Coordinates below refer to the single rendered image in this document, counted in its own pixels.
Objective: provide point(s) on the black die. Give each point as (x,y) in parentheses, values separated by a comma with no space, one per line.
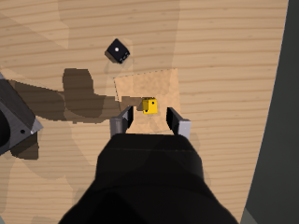
(118,51)

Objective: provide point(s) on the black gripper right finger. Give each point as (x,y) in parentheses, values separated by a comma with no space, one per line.
(177,123)

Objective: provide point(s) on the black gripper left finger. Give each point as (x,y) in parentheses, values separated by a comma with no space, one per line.
(122,122)

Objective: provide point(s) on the yellow die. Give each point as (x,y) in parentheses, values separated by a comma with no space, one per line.
(149,106)

